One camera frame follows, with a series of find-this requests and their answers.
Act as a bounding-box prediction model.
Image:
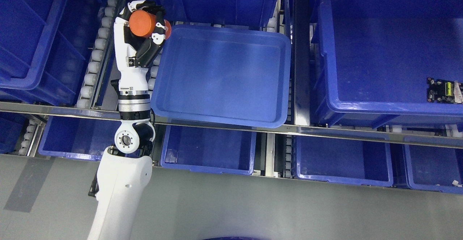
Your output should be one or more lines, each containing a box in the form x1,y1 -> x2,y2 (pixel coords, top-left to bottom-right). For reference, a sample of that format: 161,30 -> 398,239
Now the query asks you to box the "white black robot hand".
113,0 -> 172,95

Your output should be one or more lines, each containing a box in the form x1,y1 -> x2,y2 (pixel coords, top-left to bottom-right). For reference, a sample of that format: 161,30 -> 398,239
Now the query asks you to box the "orange cylindrical capacitor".
128,10 -> 157,38

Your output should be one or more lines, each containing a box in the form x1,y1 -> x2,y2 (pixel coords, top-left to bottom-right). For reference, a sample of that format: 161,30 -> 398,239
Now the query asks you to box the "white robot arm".
88,89 -> 156,240

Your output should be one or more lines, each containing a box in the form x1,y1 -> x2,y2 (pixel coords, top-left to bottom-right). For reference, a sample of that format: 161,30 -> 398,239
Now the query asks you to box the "white roller conveyor track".
75,0 -> 120,109

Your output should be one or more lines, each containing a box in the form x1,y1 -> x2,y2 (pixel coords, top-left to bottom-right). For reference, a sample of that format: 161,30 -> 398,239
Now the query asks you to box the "shallow blue tray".
150,25 -> 292,128

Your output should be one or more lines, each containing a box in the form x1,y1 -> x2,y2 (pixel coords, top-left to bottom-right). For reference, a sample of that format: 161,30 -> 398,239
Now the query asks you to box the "blue bin upper left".
0,0 -> 106,105

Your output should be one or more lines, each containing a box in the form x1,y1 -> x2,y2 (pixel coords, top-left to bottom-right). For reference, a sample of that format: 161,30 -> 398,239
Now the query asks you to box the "lower blue bin left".
38,116 -> 121,161

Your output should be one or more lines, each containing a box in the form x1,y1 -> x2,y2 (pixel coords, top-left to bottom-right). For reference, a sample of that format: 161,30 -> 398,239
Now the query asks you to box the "lower blue bin centre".
160,126 -> 257,176

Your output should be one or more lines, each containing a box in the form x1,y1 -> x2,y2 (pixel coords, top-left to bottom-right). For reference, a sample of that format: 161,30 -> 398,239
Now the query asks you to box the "large blue bin right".
310,0 -> 462,130

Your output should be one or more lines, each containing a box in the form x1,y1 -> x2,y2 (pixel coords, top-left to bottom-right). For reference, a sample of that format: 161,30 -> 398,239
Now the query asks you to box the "small green circuit board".
426,77 -> 463,104

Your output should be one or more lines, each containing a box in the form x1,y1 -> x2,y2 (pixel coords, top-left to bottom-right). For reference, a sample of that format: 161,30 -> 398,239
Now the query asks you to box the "lower blue bin far right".
403,144 -> 463,194

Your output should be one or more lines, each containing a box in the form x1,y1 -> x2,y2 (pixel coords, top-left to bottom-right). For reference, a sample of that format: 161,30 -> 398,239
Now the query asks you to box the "metal shelf rack frame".
0,0 -> 463,177

